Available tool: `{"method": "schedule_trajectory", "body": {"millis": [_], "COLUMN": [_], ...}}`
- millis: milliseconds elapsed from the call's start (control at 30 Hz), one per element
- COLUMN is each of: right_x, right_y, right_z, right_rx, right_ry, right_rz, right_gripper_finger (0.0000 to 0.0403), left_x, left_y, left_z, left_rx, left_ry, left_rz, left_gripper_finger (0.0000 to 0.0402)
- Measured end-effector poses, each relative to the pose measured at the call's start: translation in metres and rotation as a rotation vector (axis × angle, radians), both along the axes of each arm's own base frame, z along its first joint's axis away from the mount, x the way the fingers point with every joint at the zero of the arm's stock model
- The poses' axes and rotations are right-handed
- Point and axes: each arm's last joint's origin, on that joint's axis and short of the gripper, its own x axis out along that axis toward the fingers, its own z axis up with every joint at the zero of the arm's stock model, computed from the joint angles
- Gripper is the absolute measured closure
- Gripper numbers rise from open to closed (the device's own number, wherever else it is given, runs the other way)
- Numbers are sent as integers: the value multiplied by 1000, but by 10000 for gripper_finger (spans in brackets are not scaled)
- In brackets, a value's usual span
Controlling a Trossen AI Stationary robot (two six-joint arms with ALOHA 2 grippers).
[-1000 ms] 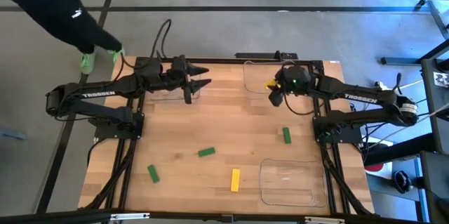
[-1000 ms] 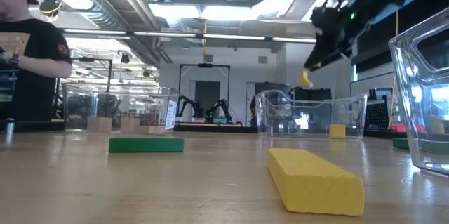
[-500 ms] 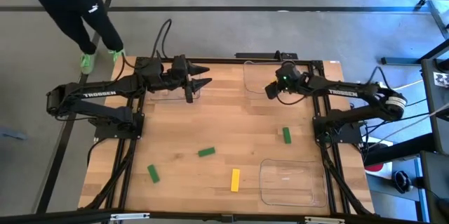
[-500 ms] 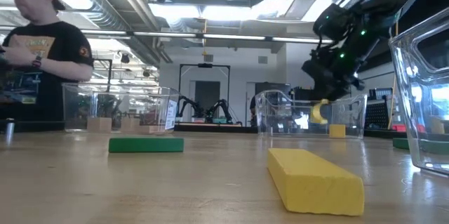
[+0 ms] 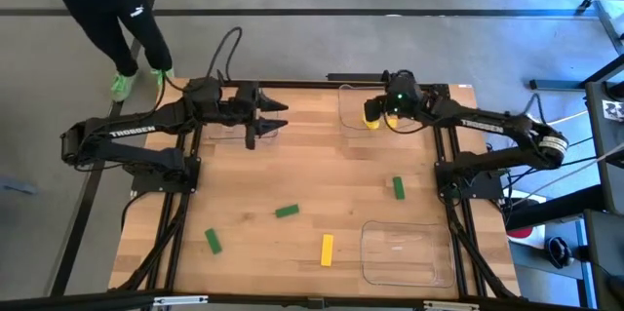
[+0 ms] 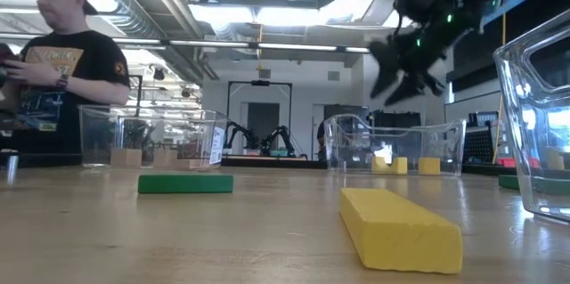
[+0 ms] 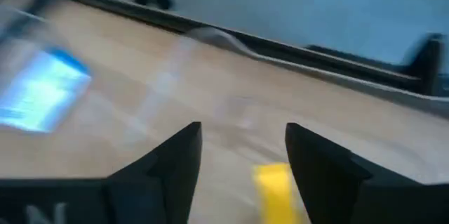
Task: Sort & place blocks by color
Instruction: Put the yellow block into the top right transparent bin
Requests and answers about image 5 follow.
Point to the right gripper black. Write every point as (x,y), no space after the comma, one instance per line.
(409,106)

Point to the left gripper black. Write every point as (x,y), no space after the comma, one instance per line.
(244,111)

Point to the yellow cube block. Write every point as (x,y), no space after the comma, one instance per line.
(392,123)

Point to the yellow arch block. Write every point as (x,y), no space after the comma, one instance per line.
(372,124)

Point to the green rectangular block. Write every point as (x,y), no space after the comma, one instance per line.
(399,187)
(287,210)
(213,241)

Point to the long yellow block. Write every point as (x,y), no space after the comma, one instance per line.
(326,250)

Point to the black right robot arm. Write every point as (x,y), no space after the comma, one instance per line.
(482,126)

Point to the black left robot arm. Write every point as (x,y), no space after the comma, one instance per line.
(131,131)

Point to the clear plastic bin with label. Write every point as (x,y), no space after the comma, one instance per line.
(224,131)

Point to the black power strip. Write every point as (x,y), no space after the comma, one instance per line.
(356,77)

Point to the person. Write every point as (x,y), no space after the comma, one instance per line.
(112,13)

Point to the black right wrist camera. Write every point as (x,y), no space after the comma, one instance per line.
(403,81)

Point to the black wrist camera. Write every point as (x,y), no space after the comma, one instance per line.
(204,90)
(403,81)

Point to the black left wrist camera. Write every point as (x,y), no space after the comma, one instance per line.
(204,90)

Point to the black aluminium gantry frame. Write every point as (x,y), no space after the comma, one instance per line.
(97,301)

